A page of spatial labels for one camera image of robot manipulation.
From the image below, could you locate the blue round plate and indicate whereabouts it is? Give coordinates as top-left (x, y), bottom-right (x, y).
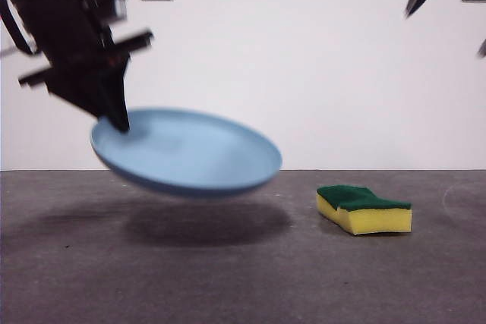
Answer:
top-left (90, 106), bottom-right (284, 200)

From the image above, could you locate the yellow sponge with green pad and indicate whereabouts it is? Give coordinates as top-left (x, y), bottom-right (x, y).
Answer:
top-left (316, 184), bottom-right (413, 236)

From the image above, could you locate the black cable loop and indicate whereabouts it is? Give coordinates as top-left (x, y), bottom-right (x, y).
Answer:
top-left (0, 0), bottom-right (41, 56)

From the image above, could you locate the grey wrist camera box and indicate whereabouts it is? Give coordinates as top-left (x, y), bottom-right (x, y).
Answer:
top-left (80, 0), bottom-right (129, 24)

